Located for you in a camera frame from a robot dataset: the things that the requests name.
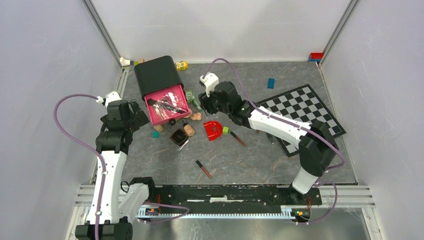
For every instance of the red lipstick tube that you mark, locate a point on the red lipstick tube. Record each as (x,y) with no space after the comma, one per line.
(238,139)

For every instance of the dark eyeliner pencil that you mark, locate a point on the dark eyeliner pencil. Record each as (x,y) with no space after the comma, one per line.
(270,138)

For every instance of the small green cube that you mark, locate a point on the small green cube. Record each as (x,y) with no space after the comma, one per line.
(225,130)

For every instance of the teal cube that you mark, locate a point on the teal cube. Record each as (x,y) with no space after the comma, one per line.
(155,134)

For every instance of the black drawer knob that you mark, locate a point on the black drawer knob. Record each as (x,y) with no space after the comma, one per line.
(172,122)

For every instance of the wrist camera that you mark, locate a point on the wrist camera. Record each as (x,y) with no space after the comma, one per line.
(209,81)
(109,98)

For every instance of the silver tweezers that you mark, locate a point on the silver tweezers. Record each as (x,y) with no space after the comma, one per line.
(182,146)

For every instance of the wooden cube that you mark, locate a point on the wooden cube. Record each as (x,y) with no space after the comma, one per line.
(158,128)

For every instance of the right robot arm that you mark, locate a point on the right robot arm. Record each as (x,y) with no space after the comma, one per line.
(317,147)

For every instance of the black makeup brush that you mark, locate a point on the black makeup brush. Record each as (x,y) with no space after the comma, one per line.
(160,104)

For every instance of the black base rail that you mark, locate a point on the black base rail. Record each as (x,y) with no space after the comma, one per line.
(234,198)

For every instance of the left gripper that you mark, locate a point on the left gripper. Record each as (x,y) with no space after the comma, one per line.
(139,118)

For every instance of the foundation bottle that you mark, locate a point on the foundation bottle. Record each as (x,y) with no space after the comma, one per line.
(188,128)

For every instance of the black pink drawer organizer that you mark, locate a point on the black pink drawer organizer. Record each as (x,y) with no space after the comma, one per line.
(155,78)

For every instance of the green number blocks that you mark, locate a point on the green number blocks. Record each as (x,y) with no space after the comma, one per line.
(190,96)

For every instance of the blue lego brick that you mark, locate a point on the blue lego brick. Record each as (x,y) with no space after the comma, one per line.
(271,83)

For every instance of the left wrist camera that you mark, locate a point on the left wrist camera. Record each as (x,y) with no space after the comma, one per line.
(109,98)

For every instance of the beige makeup sponge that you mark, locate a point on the beige makeup sponge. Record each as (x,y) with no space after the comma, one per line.
(196,116)

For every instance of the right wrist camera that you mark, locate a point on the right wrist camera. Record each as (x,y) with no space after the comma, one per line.
(209,81)

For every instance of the black compact case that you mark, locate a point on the black compact case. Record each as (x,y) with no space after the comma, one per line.
(179,137)

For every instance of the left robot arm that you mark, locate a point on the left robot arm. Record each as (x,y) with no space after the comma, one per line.
(108,218)

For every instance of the clear plastic wrapper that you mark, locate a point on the clear plastic wrapper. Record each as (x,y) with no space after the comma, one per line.
(173,99)

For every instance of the red blue corner blocks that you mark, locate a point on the red blue corner blocks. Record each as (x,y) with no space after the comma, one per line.
(315,57)

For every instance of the yellow toy block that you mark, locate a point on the yellow toy block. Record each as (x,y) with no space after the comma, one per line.
(181,65)

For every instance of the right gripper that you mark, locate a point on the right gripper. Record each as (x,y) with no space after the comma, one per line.
(205,102)

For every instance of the white toy block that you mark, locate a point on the white toy block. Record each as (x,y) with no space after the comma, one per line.
(125,62)

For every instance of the brown lip gloss tube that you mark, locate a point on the brown lip gloss tube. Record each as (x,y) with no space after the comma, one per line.
(203,169)

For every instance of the black white chessboard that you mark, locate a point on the black white chessboard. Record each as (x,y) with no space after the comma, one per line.
(303,104)

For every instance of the red D-shaped toy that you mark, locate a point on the red D-shaped toy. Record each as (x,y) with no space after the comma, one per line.
(213,129)

